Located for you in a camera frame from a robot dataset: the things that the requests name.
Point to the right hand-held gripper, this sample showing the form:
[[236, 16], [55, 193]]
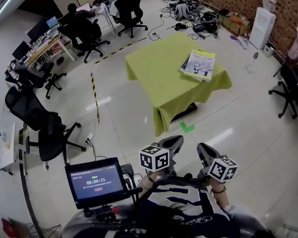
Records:
[[222, 170]]

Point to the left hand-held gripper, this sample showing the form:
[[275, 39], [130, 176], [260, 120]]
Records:
[[154, 159]]

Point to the dark blue book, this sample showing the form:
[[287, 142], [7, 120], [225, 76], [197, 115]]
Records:
[[184, 64]]

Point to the white book with yellow-green band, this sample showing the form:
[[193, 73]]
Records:
[[201, 64]]

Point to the person's right forearm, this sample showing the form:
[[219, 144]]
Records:
[[219, 198]]

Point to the person's left forearm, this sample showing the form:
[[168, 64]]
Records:
[[146, 182]]

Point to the green floor tape mark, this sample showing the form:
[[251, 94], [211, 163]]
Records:
[[186, 128]]

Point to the person's navy white shirt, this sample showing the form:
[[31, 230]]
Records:
[[178, 207]]

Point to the black monitor screen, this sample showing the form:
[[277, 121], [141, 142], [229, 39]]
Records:
[[96, 181]]

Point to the white power strip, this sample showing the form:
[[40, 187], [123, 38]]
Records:
[[89, 137]]

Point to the yellow-green tablecloth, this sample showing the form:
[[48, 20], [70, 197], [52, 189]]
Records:
[[164, 78]]

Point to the yellow black floor tape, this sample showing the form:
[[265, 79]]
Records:
[[95, 90]]

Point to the black mesh office chair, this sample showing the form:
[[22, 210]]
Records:
[[43, 130], [37, 77]]

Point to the small white bin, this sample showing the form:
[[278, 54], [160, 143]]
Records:
[[268, 49]]

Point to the cardboard box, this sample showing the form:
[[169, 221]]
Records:
[[238, 25]]

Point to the white water dispenser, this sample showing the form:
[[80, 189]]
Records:
[[261, 27]]

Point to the grey backpack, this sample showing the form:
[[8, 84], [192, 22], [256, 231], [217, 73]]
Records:
[[182, 10]]

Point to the white printed board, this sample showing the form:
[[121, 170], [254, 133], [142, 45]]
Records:
[[2, 145]]

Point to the white table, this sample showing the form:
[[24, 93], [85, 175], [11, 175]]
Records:
[[104, 15]]

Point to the white cluttered desk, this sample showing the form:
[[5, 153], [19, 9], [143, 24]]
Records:
[[49, 47]]

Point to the black high-back office chair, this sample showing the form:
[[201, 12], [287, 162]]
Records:
[[129, 7]]

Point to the open laptop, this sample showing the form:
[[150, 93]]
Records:
[[52, 22]]

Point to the black computer monitor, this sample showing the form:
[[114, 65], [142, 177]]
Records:
[[38, 30], [21, 49]]

